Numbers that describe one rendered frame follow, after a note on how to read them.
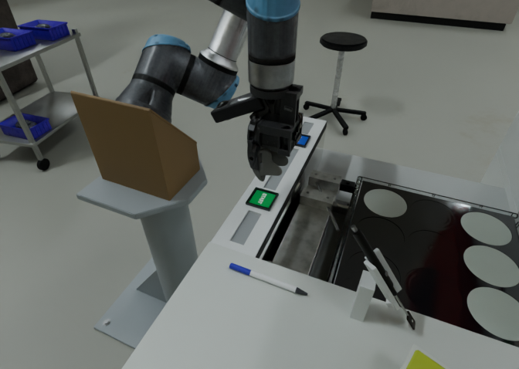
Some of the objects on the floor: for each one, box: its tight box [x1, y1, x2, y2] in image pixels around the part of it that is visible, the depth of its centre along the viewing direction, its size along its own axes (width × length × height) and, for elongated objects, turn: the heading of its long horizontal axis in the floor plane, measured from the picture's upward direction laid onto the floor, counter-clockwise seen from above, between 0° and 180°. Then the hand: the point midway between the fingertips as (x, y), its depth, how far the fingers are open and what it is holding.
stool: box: [304, 32, 368, 135], centre depth 278 cm, size 58×56×70 cm
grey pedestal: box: [76, 154, 208, 349], centre depth 130 cm, size 51×44×82 cm
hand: (259, 174), depth 68 cm, fingers closed
